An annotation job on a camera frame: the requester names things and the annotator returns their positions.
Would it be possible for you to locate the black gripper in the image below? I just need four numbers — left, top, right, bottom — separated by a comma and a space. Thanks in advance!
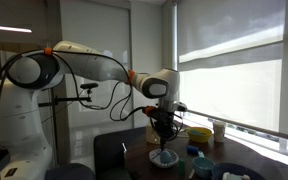
150, 107, 182, 152

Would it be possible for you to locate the blue patterned white bowl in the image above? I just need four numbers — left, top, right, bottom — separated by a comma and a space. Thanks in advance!
148, 148, 180, 169

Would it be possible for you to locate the yellow bowl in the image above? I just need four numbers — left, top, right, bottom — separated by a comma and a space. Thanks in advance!
185, 126, 214, 144

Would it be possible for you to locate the light wooden spoon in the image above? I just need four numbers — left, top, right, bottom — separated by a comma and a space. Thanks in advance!
187, 168, 196, 180

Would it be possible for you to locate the small teal bowl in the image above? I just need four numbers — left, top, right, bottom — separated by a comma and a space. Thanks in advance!
192, 156, 216, 179

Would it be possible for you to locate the dark grey bowl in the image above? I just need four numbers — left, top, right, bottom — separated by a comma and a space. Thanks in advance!
211, 162, 268, 180

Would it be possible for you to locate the green plastic cylinder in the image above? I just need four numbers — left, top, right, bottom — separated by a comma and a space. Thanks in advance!
178, 157, 187, 177

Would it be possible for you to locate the blue sponge block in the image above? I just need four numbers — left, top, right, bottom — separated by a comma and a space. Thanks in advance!
186, 145, 200, 155

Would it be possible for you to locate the toy milk carton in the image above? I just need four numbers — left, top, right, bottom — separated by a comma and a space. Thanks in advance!
221, 171, 252, 180

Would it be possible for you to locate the frosted glass partition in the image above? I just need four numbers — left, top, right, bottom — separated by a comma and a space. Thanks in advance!
58, 0, 132, 166

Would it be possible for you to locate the fluorescent ceiling light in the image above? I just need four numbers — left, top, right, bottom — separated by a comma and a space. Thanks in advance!
0, 23, 33, 34

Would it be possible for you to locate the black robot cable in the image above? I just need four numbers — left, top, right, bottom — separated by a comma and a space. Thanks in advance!
0, 49, 185, 180

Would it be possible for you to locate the black camera stand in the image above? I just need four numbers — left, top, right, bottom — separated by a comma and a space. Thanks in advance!
36, 82, 100, 108

